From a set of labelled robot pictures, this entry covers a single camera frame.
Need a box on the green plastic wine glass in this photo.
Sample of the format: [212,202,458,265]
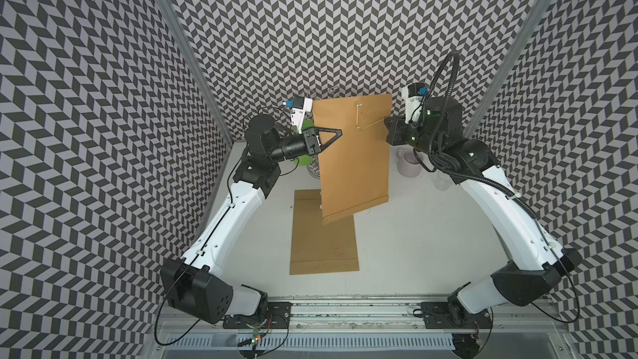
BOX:
[298,119,314,167]

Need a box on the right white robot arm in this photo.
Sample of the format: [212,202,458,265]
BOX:
[384,96,583,328]

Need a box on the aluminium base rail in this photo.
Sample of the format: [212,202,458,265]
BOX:
[188,295,569,352]

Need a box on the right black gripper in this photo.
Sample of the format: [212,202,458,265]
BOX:
[384,113,443,157]

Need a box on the chrome wire glass rack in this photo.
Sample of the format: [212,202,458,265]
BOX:
[307,157,321,180]

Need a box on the brown kraft file bag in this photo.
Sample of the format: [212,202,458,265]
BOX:
[312,94,392,224]

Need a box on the pale pink ceramic mug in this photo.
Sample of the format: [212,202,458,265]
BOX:
[396,148,423,179]

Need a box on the clear drinking glass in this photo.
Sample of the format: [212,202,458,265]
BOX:
[432,170,454,191]

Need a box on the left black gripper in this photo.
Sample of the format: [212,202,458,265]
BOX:
[267,125,341,163]

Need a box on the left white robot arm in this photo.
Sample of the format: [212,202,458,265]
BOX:
[160,114,342,327]

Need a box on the white closure string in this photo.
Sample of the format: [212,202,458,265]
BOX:
[355,103,387,131]

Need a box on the black corrugated cable hose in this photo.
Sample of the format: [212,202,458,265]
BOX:
[425,51,461,156]

